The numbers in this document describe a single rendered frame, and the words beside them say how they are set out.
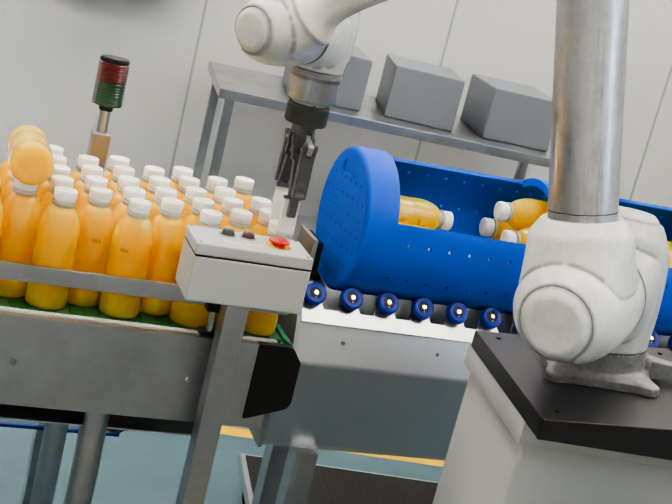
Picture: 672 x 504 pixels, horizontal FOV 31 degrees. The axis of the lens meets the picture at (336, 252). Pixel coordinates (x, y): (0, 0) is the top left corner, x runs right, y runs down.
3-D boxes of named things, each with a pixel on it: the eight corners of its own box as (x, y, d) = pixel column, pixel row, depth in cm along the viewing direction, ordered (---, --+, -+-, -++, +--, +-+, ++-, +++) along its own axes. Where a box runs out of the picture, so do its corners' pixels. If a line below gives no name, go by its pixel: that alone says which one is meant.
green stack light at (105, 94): (123, 110, 251) (128, 87, 250) (92, 104, 249) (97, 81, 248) (120, 103, 257) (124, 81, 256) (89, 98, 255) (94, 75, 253)
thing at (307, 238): (311, 302, 235) (326, 241, 232) (299, 300, 235) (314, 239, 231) (297, 284, 244) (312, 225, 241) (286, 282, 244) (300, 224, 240)
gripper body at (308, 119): (336, 111, 208) (324, 162, 210) (323, 100, 215) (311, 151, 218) (295, 103, 205) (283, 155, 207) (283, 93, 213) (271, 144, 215)
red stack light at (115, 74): (128, 86, 250) (132, 68, 249) (97, 81, 248) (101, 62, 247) (124, 80, 256) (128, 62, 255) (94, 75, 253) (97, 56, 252)
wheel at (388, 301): (400, 292, 235) (395, 295, 237) (378, 289, 234) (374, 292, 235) (400, 314, 233) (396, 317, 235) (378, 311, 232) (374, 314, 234)
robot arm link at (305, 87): (334, 70, 214) (326, 102, 216) (285, 60, 211) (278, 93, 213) (349, 79, 206) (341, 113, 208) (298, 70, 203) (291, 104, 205)
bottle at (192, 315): (162, 318, 215) (183, 219, 210) (179, 309, 221) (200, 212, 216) (197, 331, 213) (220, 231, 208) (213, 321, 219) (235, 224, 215)
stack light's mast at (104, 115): (118, 138, 253) (132, 63, 249) (87, 133, 251) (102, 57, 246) (114, 131, 258) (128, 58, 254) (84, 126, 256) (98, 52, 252)
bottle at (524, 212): (589, 243, 251) (510, 231, 245) (572, 238, 257) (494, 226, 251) (596, 210, 250) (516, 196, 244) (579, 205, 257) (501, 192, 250)
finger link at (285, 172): (290, 133, 211) (289, 129, 213) (273, 187, 217) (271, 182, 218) (311, 137, 213) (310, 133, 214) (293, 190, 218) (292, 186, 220)
